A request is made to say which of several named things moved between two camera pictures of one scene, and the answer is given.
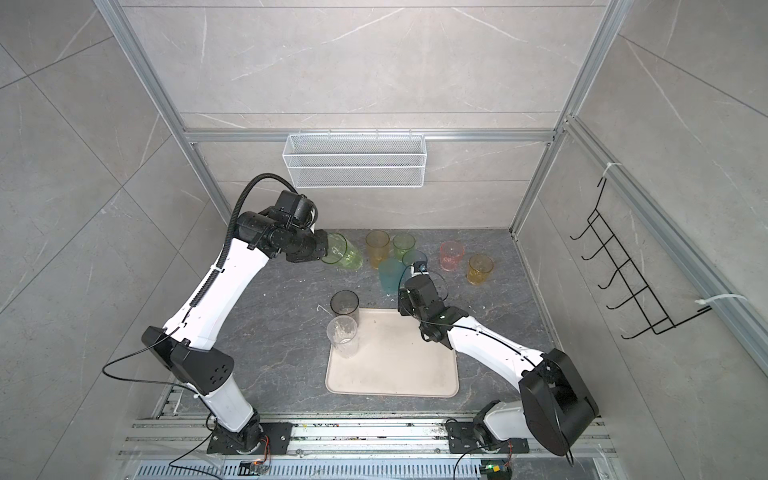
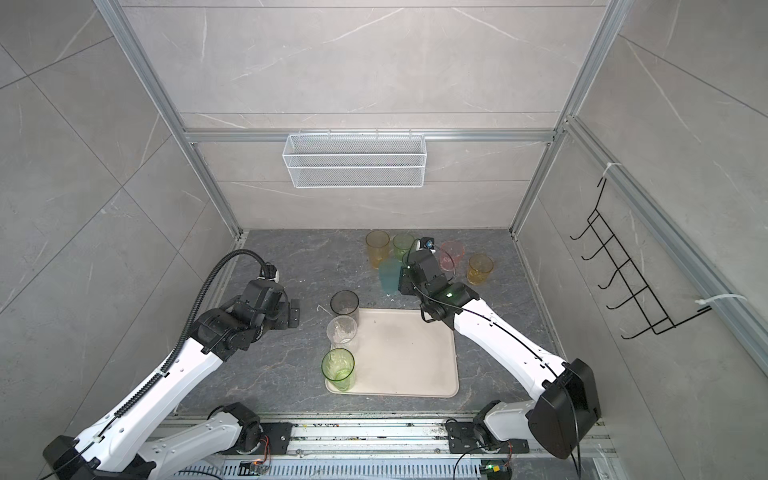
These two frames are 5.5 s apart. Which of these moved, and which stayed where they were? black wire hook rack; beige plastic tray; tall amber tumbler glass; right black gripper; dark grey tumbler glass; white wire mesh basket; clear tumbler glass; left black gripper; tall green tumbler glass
Moved: left black gripper; right black gripper; tall green tumbler glass
Stayed: black wire hook rack; white wire mesh basket; beige plastic tray; clear tumbler glass; dark grey tumbler glass; tall amber tumbler glass
